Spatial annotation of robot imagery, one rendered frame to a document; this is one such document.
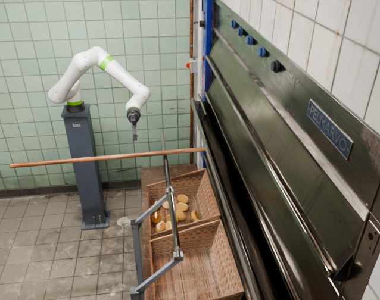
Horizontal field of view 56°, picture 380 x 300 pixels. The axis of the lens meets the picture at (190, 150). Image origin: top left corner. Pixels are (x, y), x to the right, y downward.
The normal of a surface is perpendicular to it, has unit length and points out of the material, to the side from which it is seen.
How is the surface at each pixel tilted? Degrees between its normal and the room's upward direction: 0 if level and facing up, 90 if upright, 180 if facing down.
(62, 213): 0
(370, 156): 90
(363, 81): 90
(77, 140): 90
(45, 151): 90
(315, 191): 70
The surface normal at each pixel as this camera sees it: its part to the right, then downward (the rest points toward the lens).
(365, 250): -0.99, 0.07
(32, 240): 0.00, -0.85
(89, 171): 0.15, 0.52
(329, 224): -0.93, -0.22
